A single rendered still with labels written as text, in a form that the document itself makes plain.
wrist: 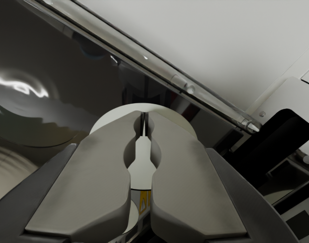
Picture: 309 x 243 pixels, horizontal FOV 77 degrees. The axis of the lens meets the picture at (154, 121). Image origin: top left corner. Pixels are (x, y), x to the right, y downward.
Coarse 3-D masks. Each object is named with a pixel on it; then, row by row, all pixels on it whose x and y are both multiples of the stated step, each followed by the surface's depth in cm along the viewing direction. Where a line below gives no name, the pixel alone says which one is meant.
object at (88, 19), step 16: (64, 0) 11; (64, 16) 12; (80, 16) 12; (96, 16) 12; (96, 32) 12; (112, 32) 12; (112, 48) 13; (128, 48) 13; (144, 48) 13; (144, 64) 13; (160, 64) 13; (176, 80) 14; (192, 80) 14; (192, 96) 15; (208, 96) 15; (224, 112) 15; (240, 112) 16; (240, 128) 17; (256, 128) 16
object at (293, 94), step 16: (288, 80) 20; (272, 96) 20; (288, 96) 19; (304, 96) 17; (256, 112) 21; (272, 112) 19; (288, 112) 19; (304, 112) 17; (272, 128) 20; (240, 144) 21; (256, 144) 21; (304, 144) 15; (240, 160) 22; (288, 160) 16; (304, 160) 15; (272, 176) 16; (288, 176) 15; (304, 176) 14; (272, 192) 16; (288, 192) 15; (304, 192) 15; (288, 208) 16; (144, 240) 31
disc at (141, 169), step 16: (112, 112) 16; (128, 112) 16; (160, 112) 16; (176, 112) 16; (96, 128) 16; (144, 128) 16; (192, 128) 16; (144, 144) 17; (144, 160) 18; (144, 176) 19
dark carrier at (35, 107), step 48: (0, 0) 12; (0, 48) 13; (48, 48) 13; (96, 48) 13; (0, 96) 15; (48, 96) 15; (96, 96) 15; (144, 96) 15; (0, 144) 17; (48, 144) 17; (0, 192) 20; (144, 192) 21
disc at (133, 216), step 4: (132, 204) 22; (132, 208) 22; (136, 208) 22; (132, 212) 22; (136, 212) 22; (132, 216) 23; (136, 216) 23; (132, 220) 23; (136, 220) 23; (128, 224) 24; (132, 224) 24; (128, 228) 24; (124, 232) 24
